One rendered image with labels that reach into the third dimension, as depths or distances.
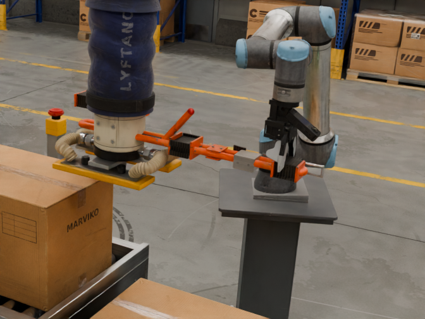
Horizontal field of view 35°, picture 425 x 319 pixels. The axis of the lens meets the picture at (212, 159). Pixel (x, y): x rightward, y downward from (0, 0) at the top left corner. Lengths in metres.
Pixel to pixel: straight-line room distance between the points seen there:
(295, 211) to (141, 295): 0.76
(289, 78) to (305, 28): 0.68
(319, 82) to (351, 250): 1.83
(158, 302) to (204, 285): 1.24
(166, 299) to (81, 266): 0.34
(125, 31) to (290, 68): 0.52
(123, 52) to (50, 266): 0.79
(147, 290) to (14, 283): 0.48
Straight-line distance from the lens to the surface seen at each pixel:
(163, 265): 3.93
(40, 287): 2.46
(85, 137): 2.37
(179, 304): 2.54
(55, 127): 3.06
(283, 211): 2.87
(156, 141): 2.20
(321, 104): 2.79
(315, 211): 2.90
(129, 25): 2.11
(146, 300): 2.55
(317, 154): 2.90
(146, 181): 2.17
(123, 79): 2.14
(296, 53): 1.95
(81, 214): 2.48
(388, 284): 4.04
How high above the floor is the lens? 1.88
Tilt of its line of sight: 19 degrees down
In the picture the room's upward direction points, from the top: 4 degrees clockwise
